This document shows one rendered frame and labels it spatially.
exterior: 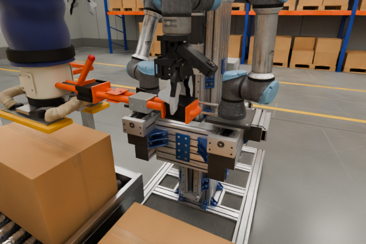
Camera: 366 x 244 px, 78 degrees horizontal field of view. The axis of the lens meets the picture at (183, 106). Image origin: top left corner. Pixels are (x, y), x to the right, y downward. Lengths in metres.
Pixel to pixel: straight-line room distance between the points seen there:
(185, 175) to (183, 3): 1.23
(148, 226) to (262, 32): 1.04
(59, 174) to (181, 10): 0.84
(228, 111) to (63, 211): 0.88
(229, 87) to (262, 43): 0.25
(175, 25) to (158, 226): 0.99
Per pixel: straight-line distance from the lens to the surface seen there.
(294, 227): 2.17
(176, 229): 1.27
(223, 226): 1.74
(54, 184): 1.13
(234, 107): 1.14
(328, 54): 7.86
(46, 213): 1.18
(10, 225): 1.55
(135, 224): 1.31
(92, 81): 0.91
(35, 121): 0.97
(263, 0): 0.97
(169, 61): 0.61
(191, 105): 0.62
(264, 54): 1.01
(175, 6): 0.59
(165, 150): 1.41
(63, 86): 0.95
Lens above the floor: 1.53
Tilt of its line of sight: 22 degrees down
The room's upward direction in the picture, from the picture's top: straight up
